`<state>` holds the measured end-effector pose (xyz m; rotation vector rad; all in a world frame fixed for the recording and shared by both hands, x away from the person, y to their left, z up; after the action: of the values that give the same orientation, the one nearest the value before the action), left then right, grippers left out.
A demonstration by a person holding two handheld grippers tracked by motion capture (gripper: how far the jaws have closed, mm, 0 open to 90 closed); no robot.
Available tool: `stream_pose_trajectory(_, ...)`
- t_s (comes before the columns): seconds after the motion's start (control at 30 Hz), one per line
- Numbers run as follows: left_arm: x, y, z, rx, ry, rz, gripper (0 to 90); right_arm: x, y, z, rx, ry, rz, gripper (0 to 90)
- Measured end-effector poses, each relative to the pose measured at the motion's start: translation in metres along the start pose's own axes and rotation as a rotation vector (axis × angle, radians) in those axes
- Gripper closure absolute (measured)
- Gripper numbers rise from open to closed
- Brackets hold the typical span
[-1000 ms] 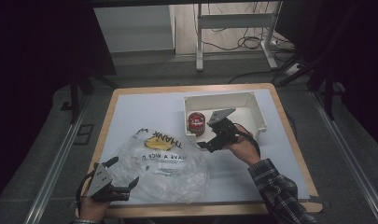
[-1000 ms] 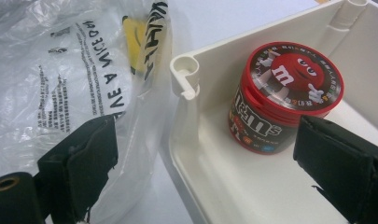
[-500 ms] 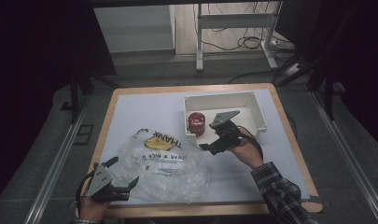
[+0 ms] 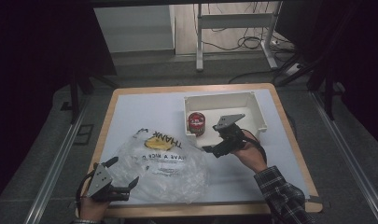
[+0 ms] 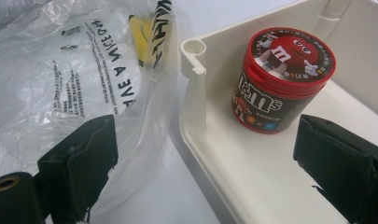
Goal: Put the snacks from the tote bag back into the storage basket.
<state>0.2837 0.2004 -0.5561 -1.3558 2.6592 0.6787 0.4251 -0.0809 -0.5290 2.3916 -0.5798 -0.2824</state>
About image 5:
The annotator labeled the red-lidded candy jar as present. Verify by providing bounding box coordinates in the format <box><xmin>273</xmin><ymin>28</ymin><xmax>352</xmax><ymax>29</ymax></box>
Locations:
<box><xmin>231</xmin><ymin>26</ymin><xmax>337</xmax><ymax>134</ymax></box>

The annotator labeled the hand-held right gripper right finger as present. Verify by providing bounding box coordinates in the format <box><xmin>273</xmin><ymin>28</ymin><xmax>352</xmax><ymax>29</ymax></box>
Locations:
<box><xmin>293</xmin><ymin>113</ymin><xmax>378</xmax><ymax>224</ymax></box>

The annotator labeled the clear printed plastic bag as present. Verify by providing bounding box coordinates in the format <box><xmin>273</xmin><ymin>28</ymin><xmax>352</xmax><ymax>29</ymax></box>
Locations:
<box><xmin>0</xmin><ymin>0</ymin><xmax>178</xmax><ymax>223</ymax></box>

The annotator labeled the white plastic bin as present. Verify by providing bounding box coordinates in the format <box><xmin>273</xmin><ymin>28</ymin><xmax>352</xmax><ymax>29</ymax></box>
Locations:
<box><xmin>178</xmin><ymin>0</ymin><xmax>378</xmax><ymax>224</ymax></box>

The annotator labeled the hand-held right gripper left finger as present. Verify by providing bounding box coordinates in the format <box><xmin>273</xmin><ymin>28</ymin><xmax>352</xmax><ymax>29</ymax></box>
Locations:
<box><xmin>36</xmin><ymin>114</ymin><xmax>119</xmax><ymax>224</ymax></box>

